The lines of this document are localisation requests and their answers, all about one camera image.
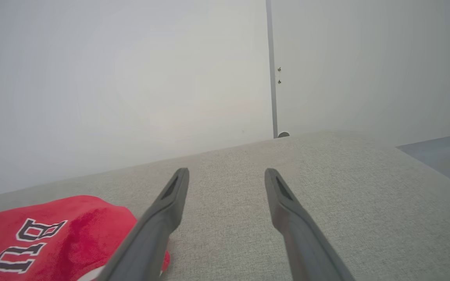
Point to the dark grey vertical wall strip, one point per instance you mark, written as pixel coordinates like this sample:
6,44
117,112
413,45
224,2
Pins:
272,58

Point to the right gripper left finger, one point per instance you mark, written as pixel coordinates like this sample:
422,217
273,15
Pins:
150,242

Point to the small grey door stopper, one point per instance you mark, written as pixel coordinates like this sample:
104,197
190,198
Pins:
283,135

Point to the red Bulls 23 jersey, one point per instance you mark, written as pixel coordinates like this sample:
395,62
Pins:
72,234

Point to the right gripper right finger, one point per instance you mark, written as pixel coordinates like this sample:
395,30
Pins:
307,249

